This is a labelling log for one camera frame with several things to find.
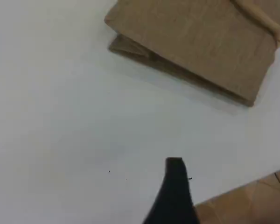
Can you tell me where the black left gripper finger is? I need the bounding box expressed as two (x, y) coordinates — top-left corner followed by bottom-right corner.
(142, 156), (199, 224)

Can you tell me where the brown jute tote bag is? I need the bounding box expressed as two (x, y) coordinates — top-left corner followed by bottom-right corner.
(104, 0), (280, 107)

